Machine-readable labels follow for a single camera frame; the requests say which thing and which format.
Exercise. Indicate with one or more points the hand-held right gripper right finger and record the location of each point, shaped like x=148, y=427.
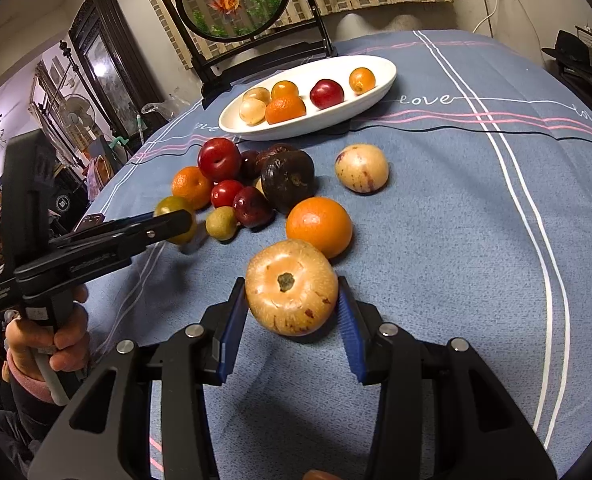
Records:
x=348, y=330

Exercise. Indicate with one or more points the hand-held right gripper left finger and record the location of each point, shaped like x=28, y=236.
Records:
x=231, y=330

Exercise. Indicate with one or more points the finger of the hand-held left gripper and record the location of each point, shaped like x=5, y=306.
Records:
x=126, y=224
x=166, y=227

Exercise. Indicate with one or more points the green yellow tomato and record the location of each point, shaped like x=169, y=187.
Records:
x=168, y=204

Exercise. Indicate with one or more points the small mandarin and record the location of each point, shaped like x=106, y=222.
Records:
x=191, y=187

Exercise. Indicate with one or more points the small yellow green fruit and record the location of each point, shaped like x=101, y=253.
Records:
x=221, y=223

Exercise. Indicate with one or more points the large pale yellow melon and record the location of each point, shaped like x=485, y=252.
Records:
x=291, y=294

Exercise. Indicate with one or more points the small red tomato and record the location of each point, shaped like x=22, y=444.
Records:
x=226, y=193

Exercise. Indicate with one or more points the smooth orange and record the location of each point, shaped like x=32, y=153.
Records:
x=319, y=226

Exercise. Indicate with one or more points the brown date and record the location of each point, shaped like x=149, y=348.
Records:
x=273, y=152

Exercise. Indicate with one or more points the dark purple passion fruit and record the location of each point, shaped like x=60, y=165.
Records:
x=288, y=180

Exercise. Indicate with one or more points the small cream round fruit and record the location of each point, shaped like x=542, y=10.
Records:
x=252, y=111

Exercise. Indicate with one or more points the pale yellow round fruit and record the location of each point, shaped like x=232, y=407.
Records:
x=256, y=95

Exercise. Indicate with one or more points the purple streaked pepino melon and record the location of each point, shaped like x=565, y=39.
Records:
x=362, y=168

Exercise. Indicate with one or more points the orange tomato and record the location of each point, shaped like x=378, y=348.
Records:
x=284, y=90
x=362, y=80

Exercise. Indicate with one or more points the white plate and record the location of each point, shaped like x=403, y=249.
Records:
x=326, y=119

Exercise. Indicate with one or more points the red apple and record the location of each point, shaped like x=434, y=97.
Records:
x=327, y=93

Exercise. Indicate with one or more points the person's left forearm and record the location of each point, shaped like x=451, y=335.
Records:
x=21, y=410

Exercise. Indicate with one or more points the person's left hand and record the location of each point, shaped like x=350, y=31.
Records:
x=68, y=330

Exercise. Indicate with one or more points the person's right hand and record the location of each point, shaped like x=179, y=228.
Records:
x=323, y=475

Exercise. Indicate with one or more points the chair draped with clothes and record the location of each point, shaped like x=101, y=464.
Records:
x=96, y=170

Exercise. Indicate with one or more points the dark red plum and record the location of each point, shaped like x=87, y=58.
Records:
x=252, y=206

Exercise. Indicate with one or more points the dark purple plum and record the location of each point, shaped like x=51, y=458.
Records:
x=248, y=162

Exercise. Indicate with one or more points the standing fan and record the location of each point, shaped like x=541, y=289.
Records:
x=78, y=115

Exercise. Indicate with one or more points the clear plastic bag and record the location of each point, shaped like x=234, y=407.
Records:
x=153, y=107

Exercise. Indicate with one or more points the round embroidered screen black stand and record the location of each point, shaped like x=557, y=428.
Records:
x=236, y=10

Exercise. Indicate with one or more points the black hat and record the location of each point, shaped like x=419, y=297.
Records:
x=571, y=45

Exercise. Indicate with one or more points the dark carved wooden frame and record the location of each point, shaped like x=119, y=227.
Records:
x=111, y=60

